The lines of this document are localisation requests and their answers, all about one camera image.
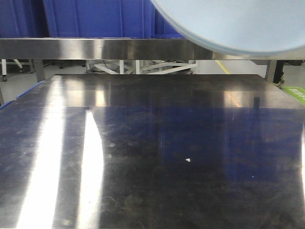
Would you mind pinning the light blue plate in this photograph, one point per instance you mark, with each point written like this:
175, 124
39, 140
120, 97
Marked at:
241, 27

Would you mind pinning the blue plastic crate, right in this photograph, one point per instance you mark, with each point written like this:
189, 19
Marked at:
163, 29

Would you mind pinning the blue plastic crate, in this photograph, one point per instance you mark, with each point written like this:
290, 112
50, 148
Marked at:
100, 18
23, 19
163, 29

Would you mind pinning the blue plastic crate, middle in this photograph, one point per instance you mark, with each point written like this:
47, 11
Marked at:
100, 18

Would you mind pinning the green floor sign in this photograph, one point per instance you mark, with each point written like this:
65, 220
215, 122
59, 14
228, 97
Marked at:
297, 93

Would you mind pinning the blue plastic crate, left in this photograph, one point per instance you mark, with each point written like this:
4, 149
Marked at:
23, 19

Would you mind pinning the white metal frame background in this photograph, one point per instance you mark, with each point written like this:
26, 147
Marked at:
139, 66

